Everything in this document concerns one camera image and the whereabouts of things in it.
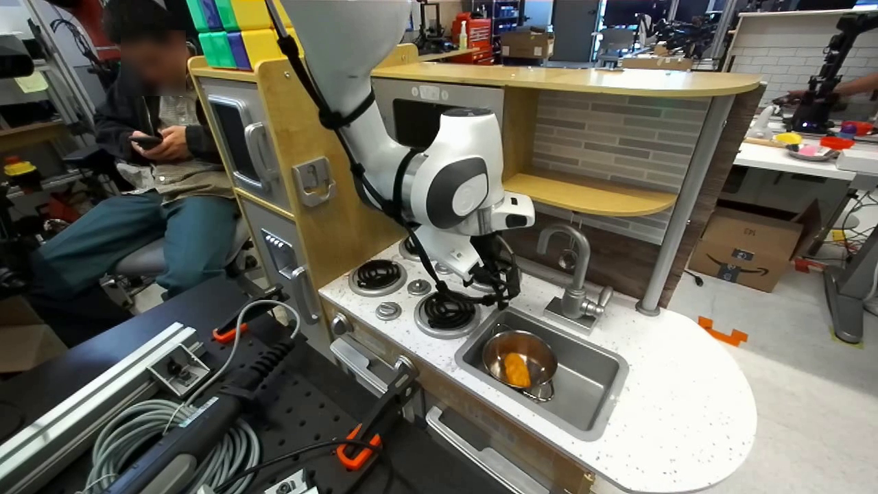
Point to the round grey oven knob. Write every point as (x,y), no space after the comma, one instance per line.
(340,323)

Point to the grey stove knob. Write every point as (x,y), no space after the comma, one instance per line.
(388,312)
(417,286)

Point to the grey toy sink basin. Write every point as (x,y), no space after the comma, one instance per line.
(584,384)

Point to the black phone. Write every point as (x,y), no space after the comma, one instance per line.
(147,141)

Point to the orange floor bracket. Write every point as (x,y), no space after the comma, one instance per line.
(721,331)

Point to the orange toy food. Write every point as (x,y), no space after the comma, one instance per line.
(517,372)

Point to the wooden toy kitchen unit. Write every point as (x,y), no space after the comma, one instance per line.
(687,401)

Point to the aluminium extrusion rail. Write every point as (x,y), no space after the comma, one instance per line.
(90,398)

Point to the cardboard box with smile logo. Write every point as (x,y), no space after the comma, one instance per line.
(745,247)

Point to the grey cabinet door with window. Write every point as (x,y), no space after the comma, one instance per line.
(260,155)

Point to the blue storage bin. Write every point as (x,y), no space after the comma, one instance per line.
(218,13)

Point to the bare bystander forearm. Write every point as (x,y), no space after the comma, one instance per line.
(860,85)

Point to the seated person in jeans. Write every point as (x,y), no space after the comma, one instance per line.
(82,236)

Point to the grey corner bracket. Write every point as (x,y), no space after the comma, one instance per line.
(179,372)

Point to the black articulated stand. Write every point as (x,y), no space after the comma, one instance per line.
(827,63)

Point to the grey square wall plate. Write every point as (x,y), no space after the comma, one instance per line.
(313,179)

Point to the yellow storage bin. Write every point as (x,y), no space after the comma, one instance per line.
(259,40)

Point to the green storage bin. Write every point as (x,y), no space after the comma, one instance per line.
(218,47)

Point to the white kitchen support pole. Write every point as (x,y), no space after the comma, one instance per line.
(687,200)

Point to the grey toy faucet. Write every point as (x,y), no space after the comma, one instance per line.
(576,298)

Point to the steel pot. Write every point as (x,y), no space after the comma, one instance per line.
(540,351)

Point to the grey stool seat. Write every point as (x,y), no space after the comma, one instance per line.
(138,265)

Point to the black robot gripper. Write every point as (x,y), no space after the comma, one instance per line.
(498,257)

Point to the white tiled panel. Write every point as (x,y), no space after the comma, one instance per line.
(768,55)

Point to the white work table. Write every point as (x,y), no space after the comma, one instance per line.
(768,159)

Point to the plain brown cardboard box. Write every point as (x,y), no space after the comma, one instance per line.
(23,339)

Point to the grey plain cabinet door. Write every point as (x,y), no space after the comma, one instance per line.
(274,243)

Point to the black bar clamp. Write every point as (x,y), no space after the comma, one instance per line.
(356,450)

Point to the grey metal stand leg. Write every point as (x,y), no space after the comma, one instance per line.
(852,292)

